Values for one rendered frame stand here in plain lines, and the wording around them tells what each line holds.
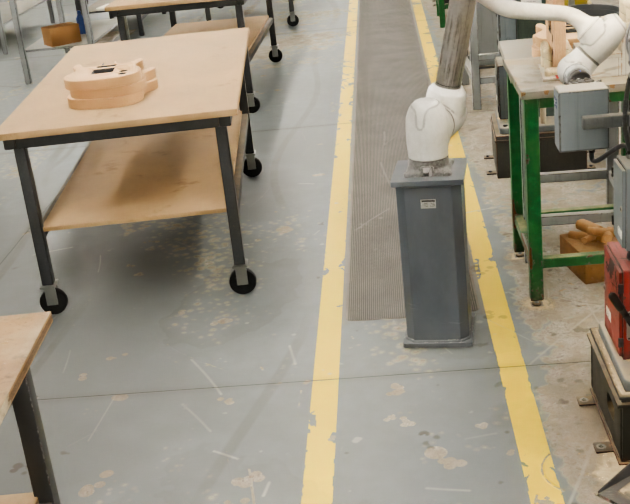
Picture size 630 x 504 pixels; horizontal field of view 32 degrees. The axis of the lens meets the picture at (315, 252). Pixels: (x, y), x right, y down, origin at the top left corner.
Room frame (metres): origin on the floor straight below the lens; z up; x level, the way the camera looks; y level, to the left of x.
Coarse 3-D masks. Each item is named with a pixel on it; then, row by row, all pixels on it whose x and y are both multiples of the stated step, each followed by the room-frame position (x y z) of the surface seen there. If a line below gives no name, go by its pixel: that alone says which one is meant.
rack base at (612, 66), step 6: (612, 54) 4.23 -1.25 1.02; (618, 54) 4.23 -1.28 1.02; (606, 60) 4.24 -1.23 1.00; (612, 60) 4.23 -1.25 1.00; (618, 60) 4.23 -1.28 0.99; (600, 66) 4.24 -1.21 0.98; (606, 66) 4.24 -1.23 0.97; (612, 66) 4.23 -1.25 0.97; (618, 66) 4.23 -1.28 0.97; (594, 72) 4.24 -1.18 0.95; (600, 72) 4.24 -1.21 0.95; (606, 72) 4.24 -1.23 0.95; (612, 72) 4.23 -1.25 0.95; (618, 72) 4.23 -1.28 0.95
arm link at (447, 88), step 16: (464, 0) 4.09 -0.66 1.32; (448, 16) 4.13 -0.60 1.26; (464, 16) 4.10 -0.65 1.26; (448, 32) 4.13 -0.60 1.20; (464, 32) 4.11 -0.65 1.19; (448, 48) 4.12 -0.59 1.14; (464, 48) 4.12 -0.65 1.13; (448, 64) 4.12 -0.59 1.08; (464, 64) 4.15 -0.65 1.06; (448, 80) 4.13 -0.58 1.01; (432, 96) 4.14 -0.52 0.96; (448, 96) 4.11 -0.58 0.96; (464, 96) 4.14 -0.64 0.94; (464, 112) 4.17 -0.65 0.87
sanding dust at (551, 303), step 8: (504, 248) 4.83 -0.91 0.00; (512, 248) 4.82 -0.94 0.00; (544, 248) 4.78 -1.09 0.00; (504, 256) 4.73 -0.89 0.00; (512, 256) 4.72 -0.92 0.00; (528, 296) 4.26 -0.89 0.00; (544, 296) 4.25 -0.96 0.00; (552, 296) 4.24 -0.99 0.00; (520, 304) 4.19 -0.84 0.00; (528, 304) 4.18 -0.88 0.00; (544, 304) 4.16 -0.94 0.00; (552, 304) 4.16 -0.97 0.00; (560, 304) 4.15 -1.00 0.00; (528, 312) 4.11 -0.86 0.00; (536, 312) 4.10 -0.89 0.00; (544, 312) 4.09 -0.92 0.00
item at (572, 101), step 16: (560, 96) 3.35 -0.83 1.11; (576, 96) 3.35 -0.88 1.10; (592, 96) 3.34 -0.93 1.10; (608, 96) 3.34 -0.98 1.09; (560, 112) 3.35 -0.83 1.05; (576, 112) 3.35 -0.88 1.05; (592, 112) 3.34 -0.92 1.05; (608, 112) 3.34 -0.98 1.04; (560, 128) 3.35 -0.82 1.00; (576, 128) 3.35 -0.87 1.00; (608, 128) 3.34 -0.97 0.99; (560, 144) 3.35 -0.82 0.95; (576, 144) 3.35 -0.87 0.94; (592, 144) 3.34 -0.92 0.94; (608, 144) 3.34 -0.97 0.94; (624, 144) 3.22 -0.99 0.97; (592, 160) 3.38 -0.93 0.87
